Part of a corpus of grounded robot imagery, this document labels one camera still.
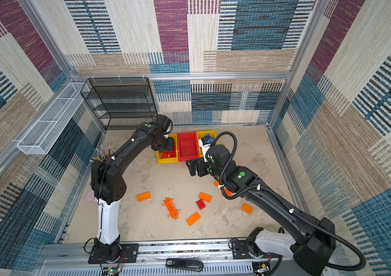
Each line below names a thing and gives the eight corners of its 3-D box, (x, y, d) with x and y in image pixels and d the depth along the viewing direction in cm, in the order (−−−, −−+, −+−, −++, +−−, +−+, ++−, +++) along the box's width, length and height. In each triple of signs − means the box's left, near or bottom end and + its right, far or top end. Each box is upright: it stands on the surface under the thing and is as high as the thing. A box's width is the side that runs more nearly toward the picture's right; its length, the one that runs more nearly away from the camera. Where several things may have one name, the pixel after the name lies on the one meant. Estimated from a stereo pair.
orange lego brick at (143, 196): (138, 202, 90) (136, 200, 88) (137, 197, 92) (136, 195, 89) (151, 198, 91) (150, 195, 89) (150, 193, 93) (149, 190, 91)
